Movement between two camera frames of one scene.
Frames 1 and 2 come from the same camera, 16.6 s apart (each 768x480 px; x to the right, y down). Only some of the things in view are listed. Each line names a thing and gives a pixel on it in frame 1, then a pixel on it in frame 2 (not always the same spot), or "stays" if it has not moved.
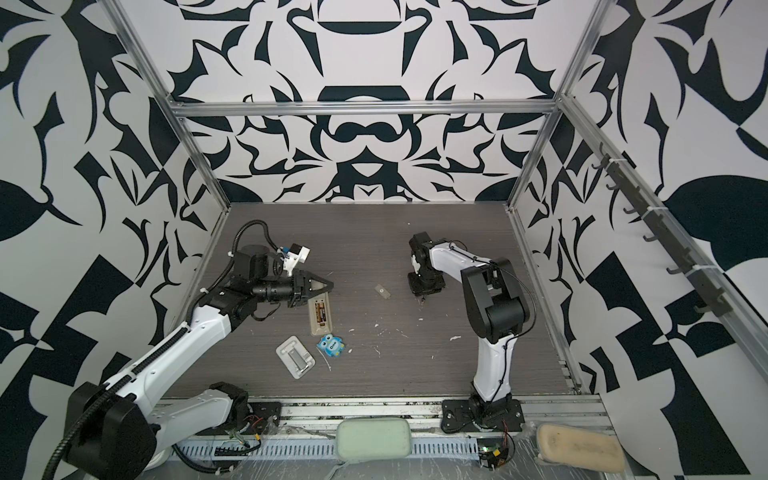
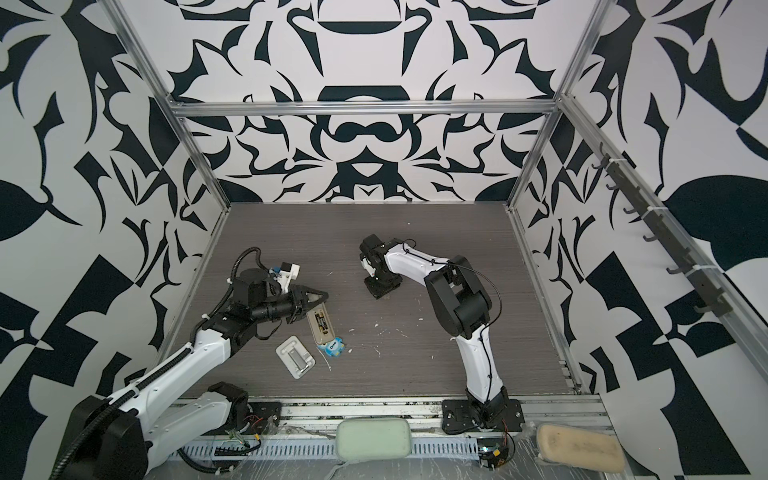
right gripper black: x=417 y=290 → x=375 y=292
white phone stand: x=295 y=356 stays
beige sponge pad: x=578 y=446 stays
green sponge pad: x=373 y=439 stays
